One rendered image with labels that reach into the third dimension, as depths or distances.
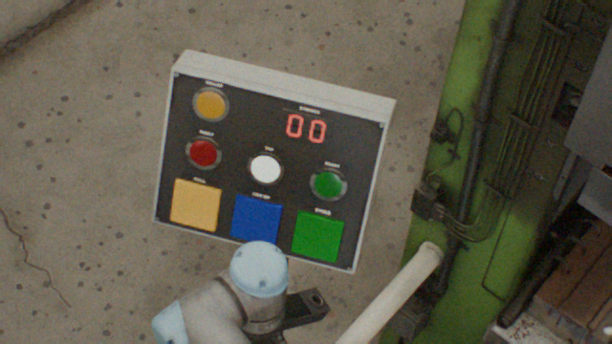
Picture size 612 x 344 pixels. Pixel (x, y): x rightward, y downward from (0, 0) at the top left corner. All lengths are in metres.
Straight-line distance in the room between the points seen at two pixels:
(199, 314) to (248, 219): 0.39
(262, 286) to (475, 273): 0.83
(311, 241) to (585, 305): 0.44
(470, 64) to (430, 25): 1.59
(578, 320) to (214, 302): 0.63
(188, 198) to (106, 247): 1.15
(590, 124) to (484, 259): 0.75
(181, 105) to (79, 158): 1.35
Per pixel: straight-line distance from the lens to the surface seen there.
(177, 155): 1.97
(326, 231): 1.96
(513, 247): 2.24
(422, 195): 2.24
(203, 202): 1.99
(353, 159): 1.90
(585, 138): 1.65
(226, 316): 1.63
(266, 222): 1.98
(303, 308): 1.83
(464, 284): 2.44
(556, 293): 2.02
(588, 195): 1.73
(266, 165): 1.93
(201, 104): 1.92
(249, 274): 1.63
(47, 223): 3.17
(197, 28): 3.48
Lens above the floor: 2.74
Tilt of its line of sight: 58 degrees down
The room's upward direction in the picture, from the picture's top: 5 degrees clockwise
